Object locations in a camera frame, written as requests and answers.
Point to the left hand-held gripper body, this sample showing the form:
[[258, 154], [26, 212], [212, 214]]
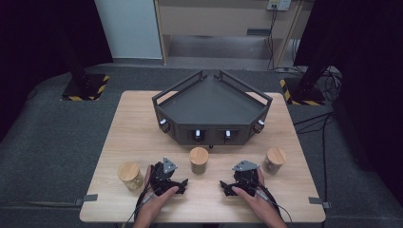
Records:
[[161, 177]]

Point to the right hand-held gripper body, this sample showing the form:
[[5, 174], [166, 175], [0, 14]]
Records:
[[246, 177]]

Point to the glass jar of yellow beans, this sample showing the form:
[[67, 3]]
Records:
[[130, 175]]

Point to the glass jar of green beans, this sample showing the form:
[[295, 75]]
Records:
[[199, 160]]

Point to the glass jar of dark grains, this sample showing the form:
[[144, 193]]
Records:
[[275, 160]]

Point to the black corner shelf rack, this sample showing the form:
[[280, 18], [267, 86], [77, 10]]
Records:
[[210, 104]]

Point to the person's left hand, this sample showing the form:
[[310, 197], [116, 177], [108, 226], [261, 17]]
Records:
[[155, 204]]

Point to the person's right hand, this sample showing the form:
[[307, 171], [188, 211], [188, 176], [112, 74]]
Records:
[[258, 205]]

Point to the gray tape strip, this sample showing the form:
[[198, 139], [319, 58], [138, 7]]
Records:
[[87, 198], [315, 200]]

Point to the black stand with striped base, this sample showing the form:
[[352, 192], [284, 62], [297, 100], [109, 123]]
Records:
[[305, 91], [85, 87]]

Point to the white cabinet panel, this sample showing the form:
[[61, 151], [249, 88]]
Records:
[[126, 28]]

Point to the wooden cabinet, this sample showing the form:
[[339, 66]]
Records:
[[206, 19]]

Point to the white power strip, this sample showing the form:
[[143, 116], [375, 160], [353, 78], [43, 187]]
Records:
[[278, 3]]

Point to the dark curtain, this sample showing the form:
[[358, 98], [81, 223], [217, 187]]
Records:
[[374, 47], [31, 31]]

